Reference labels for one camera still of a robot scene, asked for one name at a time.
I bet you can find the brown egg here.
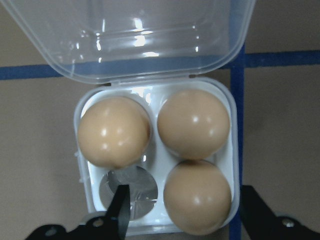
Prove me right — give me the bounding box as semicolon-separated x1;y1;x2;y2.
156;88;231;161
76;96;152;169
162;159;233;236

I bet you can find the clear plastic egg box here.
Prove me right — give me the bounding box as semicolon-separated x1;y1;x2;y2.
3;0;257;237

